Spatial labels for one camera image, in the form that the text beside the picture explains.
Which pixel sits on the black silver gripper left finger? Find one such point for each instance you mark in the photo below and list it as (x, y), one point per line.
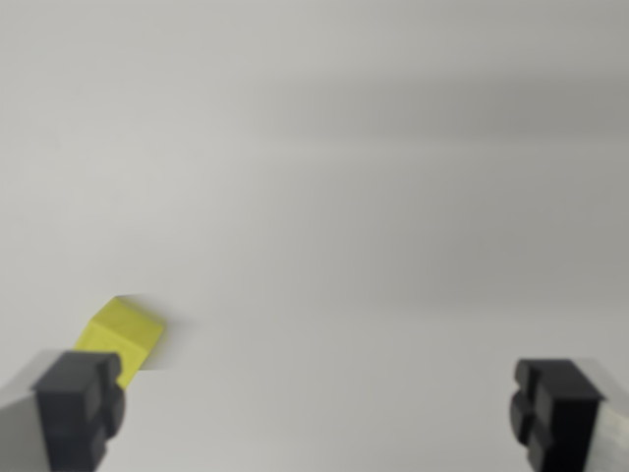
(74, 408)

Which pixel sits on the black silver gripper right finger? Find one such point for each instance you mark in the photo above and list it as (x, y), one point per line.
(560, 413)

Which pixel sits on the yellow cube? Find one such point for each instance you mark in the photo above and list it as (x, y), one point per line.
(125, 329)

